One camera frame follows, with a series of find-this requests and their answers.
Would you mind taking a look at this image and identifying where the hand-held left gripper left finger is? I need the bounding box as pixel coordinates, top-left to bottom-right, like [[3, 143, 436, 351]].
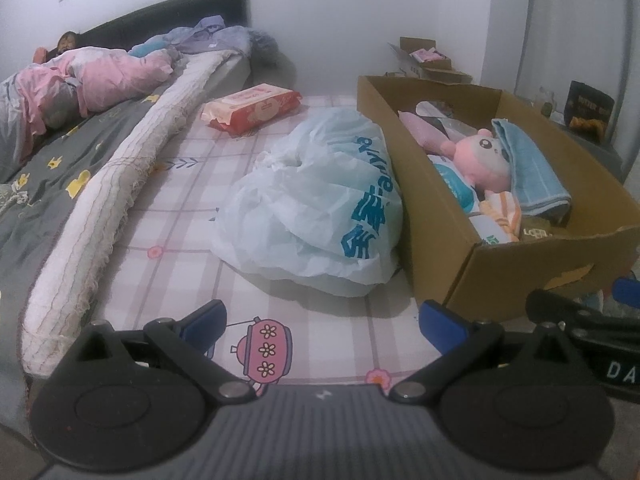
[[60, 299, 257, 404]]

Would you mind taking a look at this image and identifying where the grey quilt with yellow ducks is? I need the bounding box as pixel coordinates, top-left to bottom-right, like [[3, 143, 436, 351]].
[[0, 57, 202, 431]]

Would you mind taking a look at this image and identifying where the large cardboard box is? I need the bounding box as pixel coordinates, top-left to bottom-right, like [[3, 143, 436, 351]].
[[356, 75, 640, 322]]

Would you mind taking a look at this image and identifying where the gold brown packet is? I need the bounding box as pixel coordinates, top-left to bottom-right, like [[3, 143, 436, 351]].
[[520, 217, 569, 242]]

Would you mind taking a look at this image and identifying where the light blue towel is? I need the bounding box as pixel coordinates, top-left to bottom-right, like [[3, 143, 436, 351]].
[[490, 117, 572, 221]]

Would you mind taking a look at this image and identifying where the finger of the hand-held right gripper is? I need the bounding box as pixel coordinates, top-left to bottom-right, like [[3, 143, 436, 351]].
[[525, 287, 607, 334], [612, 272, 640, 311]]

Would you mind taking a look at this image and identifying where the blue white tissue pack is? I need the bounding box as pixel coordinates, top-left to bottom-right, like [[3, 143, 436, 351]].
[[431, 157, 484, 217]]

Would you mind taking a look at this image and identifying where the dark snack bag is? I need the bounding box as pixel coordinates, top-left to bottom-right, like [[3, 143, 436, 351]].
[[567, 80, 616, 134]]

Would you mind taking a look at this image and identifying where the pink plush doll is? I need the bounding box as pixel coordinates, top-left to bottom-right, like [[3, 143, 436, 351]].
[[400, 111, 515, 195]]

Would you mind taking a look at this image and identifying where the grey pillow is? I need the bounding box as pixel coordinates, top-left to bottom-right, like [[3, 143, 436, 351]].
[[245, 30, 284, 66]]

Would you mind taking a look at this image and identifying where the pink grey blanket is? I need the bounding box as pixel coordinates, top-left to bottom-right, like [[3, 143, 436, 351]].
[[20, 50, 247, 379], [0, 46, 176, 171]]

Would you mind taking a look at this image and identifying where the small cardboard box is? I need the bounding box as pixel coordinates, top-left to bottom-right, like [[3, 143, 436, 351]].
[[387, 36, 474, 85]]

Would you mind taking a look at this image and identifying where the pink wet wipes pack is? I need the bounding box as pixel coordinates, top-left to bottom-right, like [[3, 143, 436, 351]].
[[201, 84, 303, 136]]

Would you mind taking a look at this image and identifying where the orange striped knotted towel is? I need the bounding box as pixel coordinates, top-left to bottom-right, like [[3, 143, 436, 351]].
[[480, 191, 524, 244]]

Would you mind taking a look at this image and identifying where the white plastic bag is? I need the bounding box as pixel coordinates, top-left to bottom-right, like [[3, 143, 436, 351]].
[[210, 106, 405, 299]]

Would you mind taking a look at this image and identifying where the purple clothing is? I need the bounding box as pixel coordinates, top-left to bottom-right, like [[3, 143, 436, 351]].
[[165, 16, 251, 56]]

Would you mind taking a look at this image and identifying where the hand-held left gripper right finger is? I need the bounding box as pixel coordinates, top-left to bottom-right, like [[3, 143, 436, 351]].
[[389, 300, 577, 404]]

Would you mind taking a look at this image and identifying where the olive floral blanket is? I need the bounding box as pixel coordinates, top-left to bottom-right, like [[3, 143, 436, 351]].
[[0, 182, 31, 211]]

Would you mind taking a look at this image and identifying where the light blue cloth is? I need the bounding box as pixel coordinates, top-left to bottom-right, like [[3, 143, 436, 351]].
[[127, 40, 171, 59]]

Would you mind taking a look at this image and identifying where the black bed headboard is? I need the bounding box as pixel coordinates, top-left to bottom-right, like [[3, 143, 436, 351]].
[[75, 0, 251, 51]]

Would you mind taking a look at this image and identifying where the clear bag of cotton swabs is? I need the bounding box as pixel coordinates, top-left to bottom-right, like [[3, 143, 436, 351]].
[[415, 100, 476, 136]]

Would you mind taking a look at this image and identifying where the grey side table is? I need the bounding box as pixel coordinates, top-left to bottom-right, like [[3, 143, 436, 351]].
[[515, 92, 626, 184]]

